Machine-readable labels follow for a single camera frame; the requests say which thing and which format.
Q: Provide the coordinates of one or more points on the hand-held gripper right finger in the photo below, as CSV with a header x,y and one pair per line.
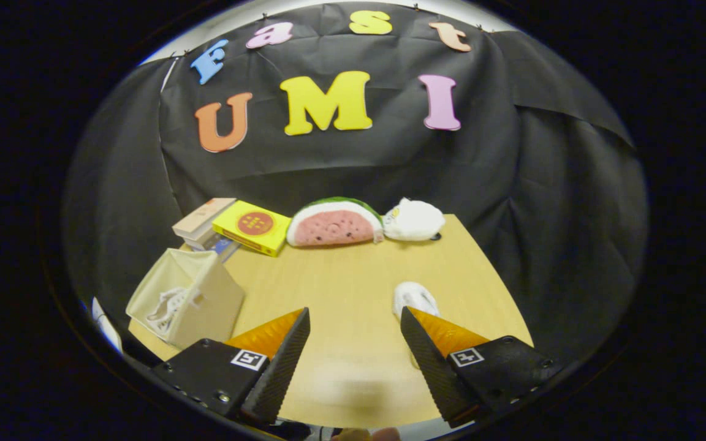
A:
x,y
436,367

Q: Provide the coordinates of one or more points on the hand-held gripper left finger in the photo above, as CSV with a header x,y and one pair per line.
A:
x,y
279,367

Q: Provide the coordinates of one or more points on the white shoe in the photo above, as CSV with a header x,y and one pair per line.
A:
x,y
414,297
166,309

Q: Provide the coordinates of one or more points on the beige fabric storage box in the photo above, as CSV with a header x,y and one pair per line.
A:
x,y
218,306

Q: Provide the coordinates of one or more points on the blue book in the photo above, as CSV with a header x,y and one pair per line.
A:
x,y
223,247

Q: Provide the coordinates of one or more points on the yellow book with red circle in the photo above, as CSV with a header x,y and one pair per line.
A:
x,y
255,226

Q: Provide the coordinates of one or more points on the white plush toy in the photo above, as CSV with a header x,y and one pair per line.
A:
x,y
414,220

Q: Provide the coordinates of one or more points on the grey book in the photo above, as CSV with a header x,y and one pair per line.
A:
x,y
200,239

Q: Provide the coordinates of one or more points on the watermelon slice plush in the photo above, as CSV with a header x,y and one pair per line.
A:
x,y
334,226

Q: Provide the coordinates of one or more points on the black backdrop cloth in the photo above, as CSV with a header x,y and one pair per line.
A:
x,y
390,165

